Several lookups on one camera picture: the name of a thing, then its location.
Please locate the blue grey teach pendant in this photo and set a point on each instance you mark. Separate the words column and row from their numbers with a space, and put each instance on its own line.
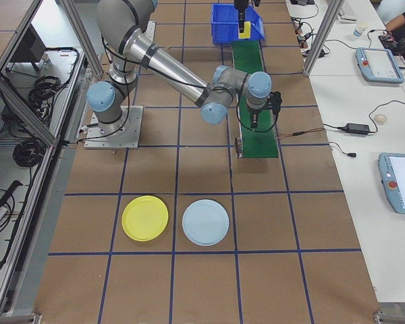
column 401, row 185
column 379, row 65

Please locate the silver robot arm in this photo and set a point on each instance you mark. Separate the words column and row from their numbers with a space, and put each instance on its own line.
column 168, row 67

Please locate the blue plastic storage bin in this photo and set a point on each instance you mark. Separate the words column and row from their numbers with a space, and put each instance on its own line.
column 222, row 30

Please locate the aluminium profile post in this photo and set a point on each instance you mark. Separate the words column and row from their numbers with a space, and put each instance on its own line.
column 319, row 40

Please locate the yellow foam block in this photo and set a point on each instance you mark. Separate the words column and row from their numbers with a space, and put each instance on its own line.
column 247, row 33

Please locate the green conveyor belt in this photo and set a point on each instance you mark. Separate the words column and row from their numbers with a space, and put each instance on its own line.
column 256, row 145

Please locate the yellow plate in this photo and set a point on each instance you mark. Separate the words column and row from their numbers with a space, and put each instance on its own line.
column 145, row 218

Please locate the black box in frame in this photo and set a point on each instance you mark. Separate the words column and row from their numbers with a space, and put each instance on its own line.
column 28, row 45

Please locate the white paper cup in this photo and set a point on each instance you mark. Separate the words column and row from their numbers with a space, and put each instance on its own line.
column 359, row 30

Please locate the light blue plate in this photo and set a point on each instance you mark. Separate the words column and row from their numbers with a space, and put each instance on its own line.
column 205, row 222

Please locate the white keyboard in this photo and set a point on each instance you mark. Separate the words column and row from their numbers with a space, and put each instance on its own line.
column 347, row 9

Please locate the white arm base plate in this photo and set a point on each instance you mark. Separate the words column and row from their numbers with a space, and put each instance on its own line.
column 131, row 135
column 152, row 32

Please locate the V-shaped metal bar frame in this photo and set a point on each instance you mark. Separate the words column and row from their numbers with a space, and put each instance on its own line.
column 20, row 111

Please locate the black power adapter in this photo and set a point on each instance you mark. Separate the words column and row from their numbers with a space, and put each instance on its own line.
column 354, row 128

